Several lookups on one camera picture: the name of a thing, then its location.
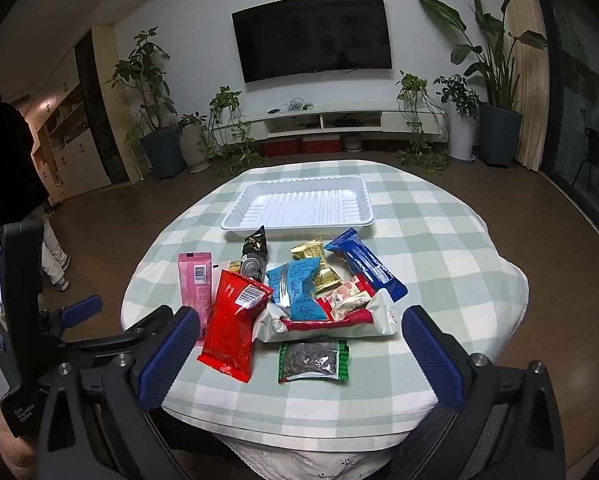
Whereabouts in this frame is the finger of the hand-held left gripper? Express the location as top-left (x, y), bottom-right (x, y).
top-left (57, 306), bottom-right (175, 357)
top-left (40, 295), bottom-right (104, 342)

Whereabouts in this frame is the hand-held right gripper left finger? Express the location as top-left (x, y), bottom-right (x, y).
top-left (34, 306), bottom-right (203, 480)

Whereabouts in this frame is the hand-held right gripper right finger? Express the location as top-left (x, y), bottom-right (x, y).
top-left (402, 305), bottom-right (567, 480)

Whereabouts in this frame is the red snack packet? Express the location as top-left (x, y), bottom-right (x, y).
top-left (196, 268), bottom-right (275, 384)

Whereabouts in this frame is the pink snack packet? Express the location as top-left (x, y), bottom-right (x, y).
top-left (178, 251), bottom-right (221, 347)

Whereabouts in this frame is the red and white patterned packet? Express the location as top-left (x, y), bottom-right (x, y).
top-left (316, 275), bottom-right (376, 322)

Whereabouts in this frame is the dark blue cookie packet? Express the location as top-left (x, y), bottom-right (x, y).
top-left (324, 227), bottom-right (409, 304)

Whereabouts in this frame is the black and gold snack packet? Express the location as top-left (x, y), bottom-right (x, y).
top-left (238, 225), bottom-right (271, 281)

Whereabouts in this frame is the light blue snack packet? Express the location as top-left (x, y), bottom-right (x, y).
top-left (265, 255), bottom-right (331, 321)

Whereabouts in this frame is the white foam tray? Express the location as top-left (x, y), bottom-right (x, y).
top-left (222, 175), bottom-right (377, 232)

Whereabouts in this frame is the white and red snack bag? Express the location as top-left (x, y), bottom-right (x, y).
top-left (253, 289), bottom-right (398, 344)

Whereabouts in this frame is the green seed packet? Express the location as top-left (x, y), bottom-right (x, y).
top-left (278, 339), bottom-right (349, 385)

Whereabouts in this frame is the tall plant in dark pot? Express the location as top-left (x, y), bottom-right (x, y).
top-left (104, 26), bottom-right (186, 180)

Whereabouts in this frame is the small plant in grey pot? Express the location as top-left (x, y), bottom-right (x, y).
top-left (176, 112), bottom-right (212, 173)

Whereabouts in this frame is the bushy plant in white pot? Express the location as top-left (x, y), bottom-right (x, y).
top-left (433, 74), bottom-right (481, 163)

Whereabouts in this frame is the red storage box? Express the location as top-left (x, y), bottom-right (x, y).
top-left (302, 135), bottom-right (343, 154)
top-left (262, 137), bottom-right (301, 157)

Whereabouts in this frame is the trailing vine plant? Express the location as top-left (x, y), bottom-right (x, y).
top-left (207, 86), bottom-right (269, 177)

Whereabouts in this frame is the large-leaf plant in dark pot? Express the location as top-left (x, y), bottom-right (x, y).
top-left (418, 0), bottom-right (549, 168)

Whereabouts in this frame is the white television console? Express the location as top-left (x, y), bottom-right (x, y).
top-left (240, 104), bottom-right (447, 144)

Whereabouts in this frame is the trailing plant on console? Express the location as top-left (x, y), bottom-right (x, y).
top-left (395, 70), bottom-right (451, 175)

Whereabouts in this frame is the beige curtain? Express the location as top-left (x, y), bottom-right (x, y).
top-left (496, 0), bottom-right (560, 172)

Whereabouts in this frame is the glass sliding door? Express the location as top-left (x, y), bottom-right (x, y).
top-left (529, 0), bottom-right (599, 241)

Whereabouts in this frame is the wooden wall cabinet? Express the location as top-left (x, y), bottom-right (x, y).
top-left (24, 60), bottom-right (114, 202)

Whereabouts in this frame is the black wall television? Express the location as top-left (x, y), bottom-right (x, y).
top-left (231, 0), bottom-right (393, 84)

